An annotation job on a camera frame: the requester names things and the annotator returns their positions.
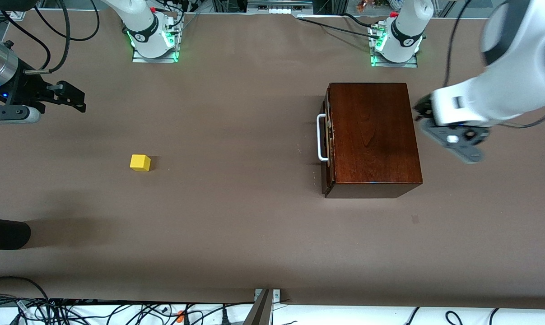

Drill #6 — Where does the dark metal beam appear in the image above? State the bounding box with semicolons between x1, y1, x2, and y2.
243;289;273;325

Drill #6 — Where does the aluminium arm base plate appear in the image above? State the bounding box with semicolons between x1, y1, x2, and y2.
131;32;180;64
370;25;418;68

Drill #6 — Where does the dark wooden cabinet box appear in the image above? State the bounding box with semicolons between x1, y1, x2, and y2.
322;82;423;199

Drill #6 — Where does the wooden drawer with white handle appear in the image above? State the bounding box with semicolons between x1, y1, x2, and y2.
317;99;335;195

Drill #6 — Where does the white power strip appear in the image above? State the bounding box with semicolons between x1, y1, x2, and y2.
247;0;313;14

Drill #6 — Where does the yellow wooden block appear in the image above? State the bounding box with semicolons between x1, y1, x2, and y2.
130;154;152;172

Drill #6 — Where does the black rounded object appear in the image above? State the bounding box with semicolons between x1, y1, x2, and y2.
0;217;32;250

